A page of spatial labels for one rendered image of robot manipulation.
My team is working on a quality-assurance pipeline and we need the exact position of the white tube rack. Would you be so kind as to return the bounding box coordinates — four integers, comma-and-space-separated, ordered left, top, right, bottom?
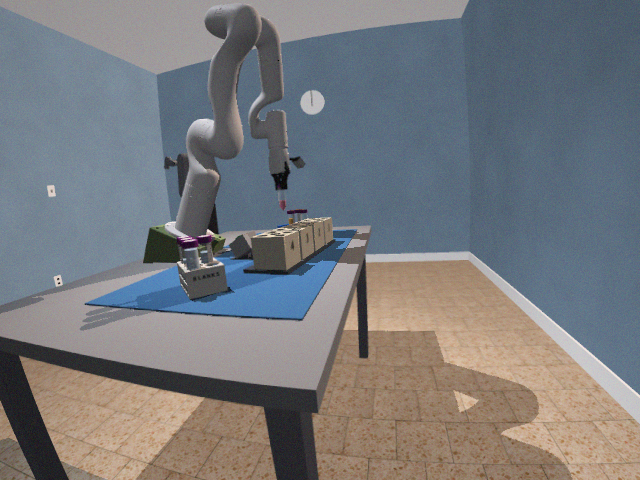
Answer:
177, 258, 228, 299

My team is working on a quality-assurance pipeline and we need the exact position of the beige sloped box with green button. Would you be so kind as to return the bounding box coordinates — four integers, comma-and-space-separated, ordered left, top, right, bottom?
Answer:
229, 231, 257, 260

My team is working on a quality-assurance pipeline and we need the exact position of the blue bench mat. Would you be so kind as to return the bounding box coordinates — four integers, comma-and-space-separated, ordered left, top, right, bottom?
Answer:
85, 229, 357, 320

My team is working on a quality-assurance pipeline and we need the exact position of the beige block with holes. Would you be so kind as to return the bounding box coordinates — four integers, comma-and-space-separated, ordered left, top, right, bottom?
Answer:
272, 225, 314, 260
299, 217, 333, 244
287, 221, 325, 251
251, 231, 301, 270

